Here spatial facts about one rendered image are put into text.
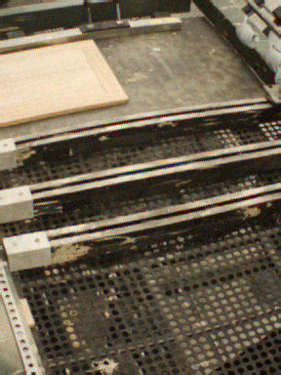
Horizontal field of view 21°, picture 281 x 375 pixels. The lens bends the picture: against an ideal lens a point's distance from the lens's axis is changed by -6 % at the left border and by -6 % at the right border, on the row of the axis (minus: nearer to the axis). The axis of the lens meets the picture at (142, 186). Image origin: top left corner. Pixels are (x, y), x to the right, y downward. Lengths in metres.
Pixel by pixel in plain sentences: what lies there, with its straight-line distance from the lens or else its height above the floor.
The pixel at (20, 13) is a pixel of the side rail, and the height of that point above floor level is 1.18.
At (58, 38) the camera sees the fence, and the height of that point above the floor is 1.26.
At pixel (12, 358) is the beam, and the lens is 1.84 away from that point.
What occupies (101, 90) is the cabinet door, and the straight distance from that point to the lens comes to 2.70.
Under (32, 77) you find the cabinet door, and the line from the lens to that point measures 2.78.
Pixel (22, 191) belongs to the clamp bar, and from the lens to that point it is 2.21.
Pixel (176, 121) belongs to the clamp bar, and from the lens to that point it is 2.49.
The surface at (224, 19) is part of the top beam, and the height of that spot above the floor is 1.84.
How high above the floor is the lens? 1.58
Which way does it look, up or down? 7 degrees down
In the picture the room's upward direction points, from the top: 55 degrees clockwise
